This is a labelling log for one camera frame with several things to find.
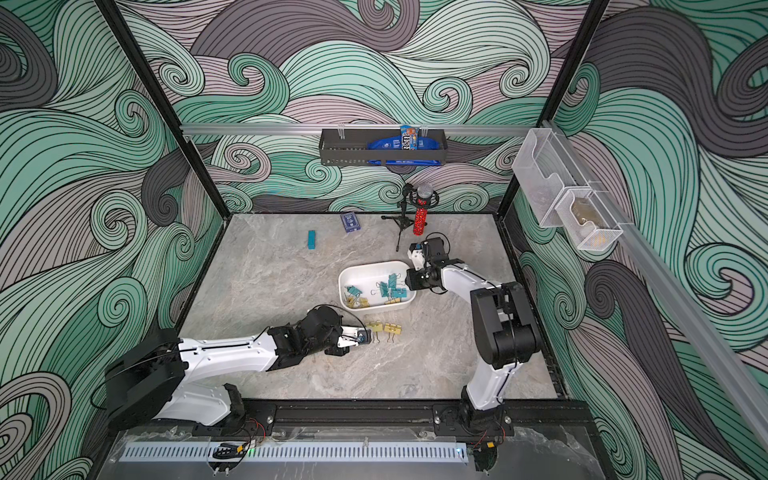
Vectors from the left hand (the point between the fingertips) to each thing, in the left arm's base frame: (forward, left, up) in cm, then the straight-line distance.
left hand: (355, 319), depth 83 cm
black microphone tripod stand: (+40, -16, +14) cm, 45 cm away
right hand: (+16, -19, -4) cm, 25 cm away
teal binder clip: (+14, -12, -7) cm, 20 cm away
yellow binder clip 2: (-1, -11, -5) cm, 12 cm away
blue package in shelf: (+47, -21, +28) cm, 58 cm away
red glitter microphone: (+34, -21, +18) cm, 44 cm away
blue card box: (+44, +5, -7) cm, 45 cm away
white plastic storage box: (+18, -5, -10) cm, 21 cm away
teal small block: (+36, +19, -8) cm, 42 cm away
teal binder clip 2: (+12, +1, -4) cm, 13 cm away
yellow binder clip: (-1, -6, -4) cm, 7 cm away
